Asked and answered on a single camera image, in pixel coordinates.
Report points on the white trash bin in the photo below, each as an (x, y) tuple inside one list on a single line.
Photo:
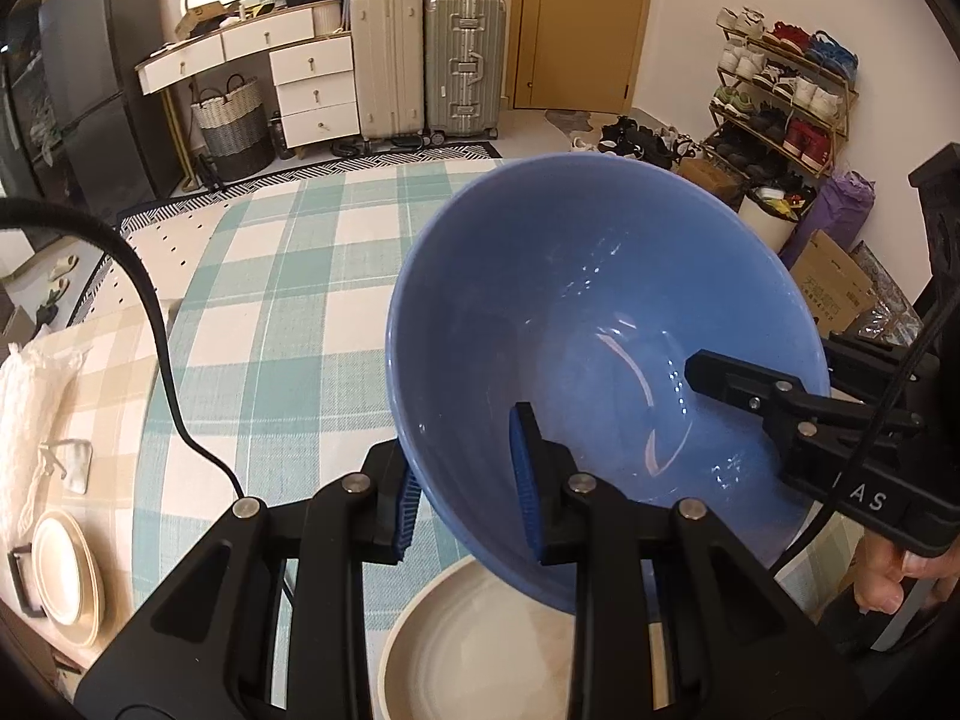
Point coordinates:
[(769, 225)]

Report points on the white suitcase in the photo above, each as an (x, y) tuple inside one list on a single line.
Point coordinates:
[(386, 67)]

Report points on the wooden shoe rack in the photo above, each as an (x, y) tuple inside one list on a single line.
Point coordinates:
[(851, 101)]

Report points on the shiny foil bag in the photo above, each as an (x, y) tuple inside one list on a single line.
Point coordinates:
[(885, 300)]

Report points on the clear plastic stand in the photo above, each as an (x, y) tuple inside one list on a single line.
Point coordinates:
[(71, 461)]

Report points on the beige slipper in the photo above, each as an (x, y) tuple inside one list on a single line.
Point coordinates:
[(60, 266), (49, 289)]

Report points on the silver suitcase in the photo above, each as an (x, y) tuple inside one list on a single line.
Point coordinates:
[(465, 67)]

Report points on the blue bowl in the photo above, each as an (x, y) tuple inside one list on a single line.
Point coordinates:
[(562, 315)]

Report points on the white textured pouch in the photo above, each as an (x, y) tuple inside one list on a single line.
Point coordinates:
[(22, 405)]

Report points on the person's right hand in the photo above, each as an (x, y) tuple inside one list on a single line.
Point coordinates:
[(881, 589)]

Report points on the woven laundry basket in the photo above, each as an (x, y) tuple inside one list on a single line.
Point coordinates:
[(232, 135)]

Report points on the dark bottle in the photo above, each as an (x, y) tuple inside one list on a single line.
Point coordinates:
[(277, 136)]

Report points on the flat cardboard box green print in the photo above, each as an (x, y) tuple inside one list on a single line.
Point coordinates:
[(832, 285)]

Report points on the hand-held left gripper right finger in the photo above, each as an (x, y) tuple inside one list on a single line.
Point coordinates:
[(525, 480)]

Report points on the stack of cream plates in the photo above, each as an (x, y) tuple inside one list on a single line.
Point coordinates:
[(60, 577)]

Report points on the beige checked cloth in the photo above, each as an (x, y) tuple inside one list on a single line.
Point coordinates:
[(97, 360)]

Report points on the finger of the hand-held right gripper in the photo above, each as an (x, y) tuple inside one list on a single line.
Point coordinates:
[(862, 352), (742, 382)]

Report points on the shoe rack with shoes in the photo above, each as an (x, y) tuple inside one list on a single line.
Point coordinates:
[(806, 94)]

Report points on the small brown box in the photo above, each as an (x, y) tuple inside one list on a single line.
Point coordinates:
[(709, 180)]

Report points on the small open cardboard box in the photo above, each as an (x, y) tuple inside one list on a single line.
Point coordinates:
[(199, 19)]

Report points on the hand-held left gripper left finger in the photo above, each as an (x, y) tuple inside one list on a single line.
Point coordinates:
[(405, 502)]

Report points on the white ribbed container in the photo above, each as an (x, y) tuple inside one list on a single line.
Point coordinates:
[(326, 15)]

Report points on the dark grey fridge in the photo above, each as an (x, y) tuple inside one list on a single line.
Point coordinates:
[(90, 52)]

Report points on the wooden door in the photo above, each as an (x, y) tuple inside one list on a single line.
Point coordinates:
[(585, 15)]

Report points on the white dressing table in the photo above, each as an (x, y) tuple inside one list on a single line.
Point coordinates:
[(315, 90)]

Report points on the dark glass cabinet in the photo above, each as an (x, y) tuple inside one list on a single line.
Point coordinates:
[(19, 105)]

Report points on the cream plate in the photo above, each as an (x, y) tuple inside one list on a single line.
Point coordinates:
[(465, 652)]

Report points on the grey doormat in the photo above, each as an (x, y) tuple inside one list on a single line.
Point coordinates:
[(570, 120)]

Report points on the purple bag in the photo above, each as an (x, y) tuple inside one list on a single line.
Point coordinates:
[(840, 210)]

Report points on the teal checked tablecloth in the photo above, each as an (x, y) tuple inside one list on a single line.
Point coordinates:
[(300, 315)]

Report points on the group of sneakers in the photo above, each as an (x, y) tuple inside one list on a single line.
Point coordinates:
[(637, 142)]

